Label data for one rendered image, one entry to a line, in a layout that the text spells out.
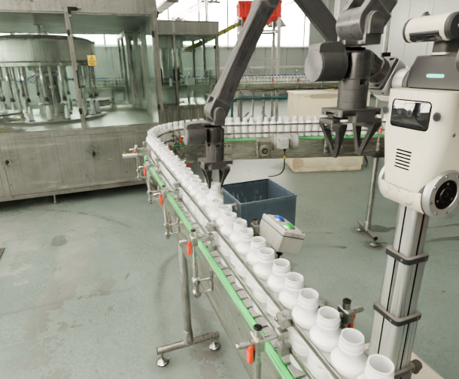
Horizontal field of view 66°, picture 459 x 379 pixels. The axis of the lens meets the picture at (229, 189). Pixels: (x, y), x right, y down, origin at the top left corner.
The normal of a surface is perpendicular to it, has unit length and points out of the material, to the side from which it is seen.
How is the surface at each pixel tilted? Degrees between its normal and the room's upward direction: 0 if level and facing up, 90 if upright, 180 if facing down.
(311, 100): 90
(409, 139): 90
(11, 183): 90
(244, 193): 90
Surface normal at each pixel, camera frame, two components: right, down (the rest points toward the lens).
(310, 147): 0.06, 0.33
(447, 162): 0.36, 0.47
